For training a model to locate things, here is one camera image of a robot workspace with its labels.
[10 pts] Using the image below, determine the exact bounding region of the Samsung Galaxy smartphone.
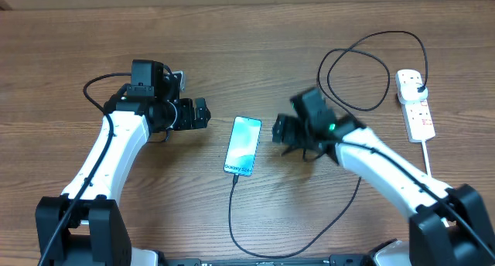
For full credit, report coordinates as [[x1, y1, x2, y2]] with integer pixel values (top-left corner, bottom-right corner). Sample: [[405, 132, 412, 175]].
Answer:
[[224, 116, 262, 176]]

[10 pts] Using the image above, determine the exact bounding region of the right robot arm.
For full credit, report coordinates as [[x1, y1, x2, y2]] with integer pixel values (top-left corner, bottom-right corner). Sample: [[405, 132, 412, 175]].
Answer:
[[272, 88, 494, 266]]

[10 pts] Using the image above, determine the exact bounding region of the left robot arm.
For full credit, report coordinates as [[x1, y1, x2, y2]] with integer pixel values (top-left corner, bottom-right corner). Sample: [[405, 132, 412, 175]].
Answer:
[[35, 60, 211, 265]]

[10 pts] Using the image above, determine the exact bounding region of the white charger plug adapter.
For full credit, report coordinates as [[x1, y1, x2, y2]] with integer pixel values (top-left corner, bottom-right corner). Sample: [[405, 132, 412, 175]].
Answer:
[[398, 83, 428, 104]]

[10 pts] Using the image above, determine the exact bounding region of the white power strip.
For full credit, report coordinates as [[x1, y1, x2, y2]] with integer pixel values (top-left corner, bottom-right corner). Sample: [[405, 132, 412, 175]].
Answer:
[[394, 69, 435, 142]]

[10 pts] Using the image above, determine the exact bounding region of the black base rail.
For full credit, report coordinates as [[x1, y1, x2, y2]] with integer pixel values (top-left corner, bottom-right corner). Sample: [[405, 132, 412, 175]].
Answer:
[[131, 248, 438, 266]]

